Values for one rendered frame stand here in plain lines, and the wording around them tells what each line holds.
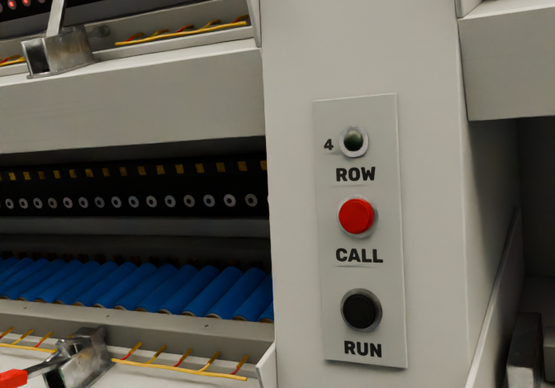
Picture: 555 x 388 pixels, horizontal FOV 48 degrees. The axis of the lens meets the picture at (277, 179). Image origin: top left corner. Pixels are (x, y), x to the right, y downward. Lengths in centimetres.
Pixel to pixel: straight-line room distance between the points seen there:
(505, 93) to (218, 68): 14
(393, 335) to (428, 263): 4
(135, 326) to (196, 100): 17
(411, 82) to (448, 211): 6
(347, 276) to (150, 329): 17
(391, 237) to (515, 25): 10
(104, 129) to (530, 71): 24
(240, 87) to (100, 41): 17
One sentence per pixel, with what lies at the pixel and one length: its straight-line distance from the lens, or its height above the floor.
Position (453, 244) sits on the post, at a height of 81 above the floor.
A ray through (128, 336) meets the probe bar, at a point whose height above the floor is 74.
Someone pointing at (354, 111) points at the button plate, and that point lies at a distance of 29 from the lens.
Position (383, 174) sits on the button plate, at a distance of 28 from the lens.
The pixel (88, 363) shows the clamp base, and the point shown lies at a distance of 43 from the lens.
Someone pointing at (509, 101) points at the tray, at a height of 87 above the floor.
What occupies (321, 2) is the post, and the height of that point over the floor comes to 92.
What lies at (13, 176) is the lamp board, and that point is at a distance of 67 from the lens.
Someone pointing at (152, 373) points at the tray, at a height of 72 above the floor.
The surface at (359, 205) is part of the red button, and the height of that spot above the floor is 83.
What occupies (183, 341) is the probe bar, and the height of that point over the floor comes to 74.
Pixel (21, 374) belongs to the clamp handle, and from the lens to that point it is 40.
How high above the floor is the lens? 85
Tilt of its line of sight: 2 degrees down
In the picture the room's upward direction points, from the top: 3 degrees counter-clockwise
